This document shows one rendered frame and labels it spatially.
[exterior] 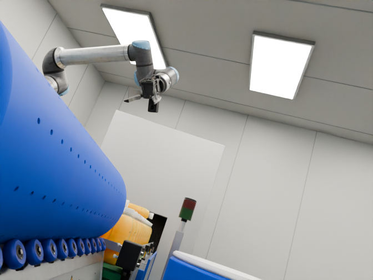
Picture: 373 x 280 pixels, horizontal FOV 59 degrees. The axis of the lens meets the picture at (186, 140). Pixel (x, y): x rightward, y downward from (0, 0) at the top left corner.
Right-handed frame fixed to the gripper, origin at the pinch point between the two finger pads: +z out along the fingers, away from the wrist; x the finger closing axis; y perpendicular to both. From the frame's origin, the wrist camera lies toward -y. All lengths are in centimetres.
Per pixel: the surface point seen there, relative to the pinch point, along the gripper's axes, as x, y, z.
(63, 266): 21, -9, 77
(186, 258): 49, -4, 71
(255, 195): -4, -272, -309
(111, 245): 5, -40, 42
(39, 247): 27, 6, 85
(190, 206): 20, -50, 1
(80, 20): -245, 3, -281
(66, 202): 33, 15, 82
